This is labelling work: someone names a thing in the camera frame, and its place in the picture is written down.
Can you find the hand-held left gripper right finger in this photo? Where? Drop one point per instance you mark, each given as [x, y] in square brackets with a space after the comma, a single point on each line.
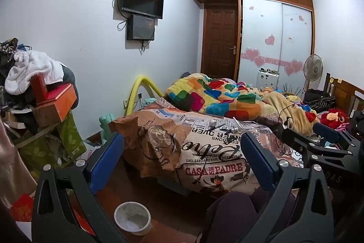
[257, 163]

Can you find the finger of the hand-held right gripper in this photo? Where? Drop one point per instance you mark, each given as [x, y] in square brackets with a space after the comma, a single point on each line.
[327, 131]
[301, 142]

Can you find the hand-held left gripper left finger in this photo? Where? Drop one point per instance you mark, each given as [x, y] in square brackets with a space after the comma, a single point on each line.
[106, 160]

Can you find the red plush toy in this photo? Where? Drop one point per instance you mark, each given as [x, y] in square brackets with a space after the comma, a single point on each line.
[334, 117]

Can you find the white plastic bag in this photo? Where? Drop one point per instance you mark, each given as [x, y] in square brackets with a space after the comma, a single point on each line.
[91, 152]

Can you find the black cloth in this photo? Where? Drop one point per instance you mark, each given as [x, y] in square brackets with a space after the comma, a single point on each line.
[315, 96]

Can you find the teal plush toy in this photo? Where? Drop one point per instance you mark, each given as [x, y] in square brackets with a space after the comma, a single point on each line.
[106, 122]

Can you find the wooden headboard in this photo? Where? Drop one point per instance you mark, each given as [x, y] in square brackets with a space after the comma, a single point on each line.
[344, 95]

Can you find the green leaf print bag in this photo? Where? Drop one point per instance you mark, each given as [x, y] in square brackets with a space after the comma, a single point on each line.
[54, 143]

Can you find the person's leg in dark trousers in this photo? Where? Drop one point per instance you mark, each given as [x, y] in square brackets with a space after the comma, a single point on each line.
[230, 217]

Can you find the standing electric fan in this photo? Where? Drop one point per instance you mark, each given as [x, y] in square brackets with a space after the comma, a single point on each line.
[312, 68]

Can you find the newspaper print blanket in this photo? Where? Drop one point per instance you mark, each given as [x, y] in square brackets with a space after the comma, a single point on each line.
[170, 146]

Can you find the colourful patchwork blanket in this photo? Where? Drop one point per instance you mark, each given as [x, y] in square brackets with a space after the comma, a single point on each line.
[227, 97]

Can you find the white box appliance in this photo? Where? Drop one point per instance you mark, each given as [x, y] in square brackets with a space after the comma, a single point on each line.
[267, 78]

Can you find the orange cardboard box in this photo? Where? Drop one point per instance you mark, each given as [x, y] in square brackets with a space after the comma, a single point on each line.
[59, 102]

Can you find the yellow hoop tube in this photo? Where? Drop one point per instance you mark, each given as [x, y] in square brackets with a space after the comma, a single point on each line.
[133, 89]

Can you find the dark grey cloth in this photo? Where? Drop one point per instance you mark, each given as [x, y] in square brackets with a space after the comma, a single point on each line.
[68, 76]

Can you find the red flower print bag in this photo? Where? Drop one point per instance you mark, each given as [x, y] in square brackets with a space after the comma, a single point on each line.
[22, 206]

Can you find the pink curtain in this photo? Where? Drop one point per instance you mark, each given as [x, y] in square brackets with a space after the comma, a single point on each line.
[11, 174]

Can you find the red box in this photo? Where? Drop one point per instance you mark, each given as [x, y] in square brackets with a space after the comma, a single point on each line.
[38, 87]

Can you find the group of pink heart stickers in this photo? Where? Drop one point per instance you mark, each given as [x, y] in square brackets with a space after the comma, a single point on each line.
[251, 54]

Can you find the frosted sliding wardrobe doors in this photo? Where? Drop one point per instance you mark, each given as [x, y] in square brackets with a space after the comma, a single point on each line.
[267, 32]

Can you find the white cloth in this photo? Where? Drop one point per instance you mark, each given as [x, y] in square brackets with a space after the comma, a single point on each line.
[31, 66]

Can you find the brown wooden door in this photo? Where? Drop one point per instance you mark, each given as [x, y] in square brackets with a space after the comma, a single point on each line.
[219, 41]

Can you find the small black wall monitor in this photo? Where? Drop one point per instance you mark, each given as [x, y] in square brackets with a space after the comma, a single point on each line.
[140, 28]

